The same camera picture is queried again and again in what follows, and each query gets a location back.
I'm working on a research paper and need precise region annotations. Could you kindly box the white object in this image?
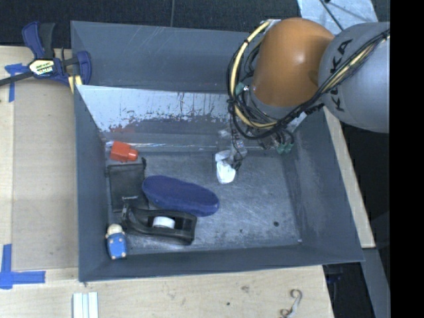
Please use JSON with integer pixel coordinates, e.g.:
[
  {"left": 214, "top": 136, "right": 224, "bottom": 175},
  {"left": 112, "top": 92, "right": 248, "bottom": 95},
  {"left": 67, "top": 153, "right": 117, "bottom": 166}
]
[{"left": 215, "top": 150, "right": 237, "bottom": 185}]

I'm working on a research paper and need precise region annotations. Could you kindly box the grey metal bin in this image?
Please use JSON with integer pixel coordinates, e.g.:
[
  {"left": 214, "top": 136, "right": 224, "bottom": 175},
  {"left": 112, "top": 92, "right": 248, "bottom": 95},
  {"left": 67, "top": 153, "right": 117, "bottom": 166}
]
[{"left": 70, "top": 20, "right": 366, "bottom": 283}]

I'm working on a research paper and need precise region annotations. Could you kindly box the black tape dispenser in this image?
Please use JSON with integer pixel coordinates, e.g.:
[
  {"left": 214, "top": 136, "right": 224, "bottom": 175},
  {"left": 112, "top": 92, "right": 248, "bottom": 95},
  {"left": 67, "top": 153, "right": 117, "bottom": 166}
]
[{"left": 120, "top": 195, "right": 198, "bottom": 246}]

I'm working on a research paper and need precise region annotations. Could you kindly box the black flat pouch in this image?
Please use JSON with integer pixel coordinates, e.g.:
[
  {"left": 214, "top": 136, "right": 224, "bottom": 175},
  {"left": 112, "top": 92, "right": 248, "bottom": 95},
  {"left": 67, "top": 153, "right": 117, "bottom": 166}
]
[{"left": 106, "top": 157, "right": 148, "bottom": 213}]

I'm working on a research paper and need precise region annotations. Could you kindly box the red plastic block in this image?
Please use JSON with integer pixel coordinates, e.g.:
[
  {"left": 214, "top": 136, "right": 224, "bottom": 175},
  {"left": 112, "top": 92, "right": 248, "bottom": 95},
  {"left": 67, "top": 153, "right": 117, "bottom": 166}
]
[{"left": 109, "top": 140, "right": 140, "bottom": 163}]

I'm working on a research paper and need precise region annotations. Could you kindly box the blue toy figure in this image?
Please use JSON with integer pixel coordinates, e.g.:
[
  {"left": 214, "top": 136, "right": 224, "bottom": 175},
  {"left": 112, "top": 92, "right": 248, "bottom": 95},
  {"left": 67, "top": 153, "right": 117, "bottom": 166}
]
[{"left": 105, "top": 223, "right": 129, "bottom": 261}]

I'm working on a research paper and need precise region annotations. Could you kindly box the metal hook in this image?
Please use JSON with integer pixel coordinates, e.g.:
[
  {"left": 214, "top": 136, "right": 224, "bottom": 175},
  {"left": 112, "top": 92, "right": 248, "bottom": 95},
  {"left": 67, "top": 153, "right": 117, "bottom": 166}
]
[{"left": 280, "top": 289, "right": 303, "bottom": 318}]

